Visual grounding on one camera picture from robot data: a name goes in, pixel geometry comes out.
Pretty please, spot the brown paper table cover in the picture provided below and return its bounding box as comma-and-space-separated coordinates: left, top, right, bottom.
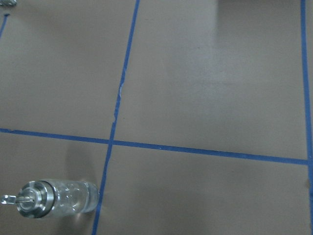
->
0, 0, 313, 235

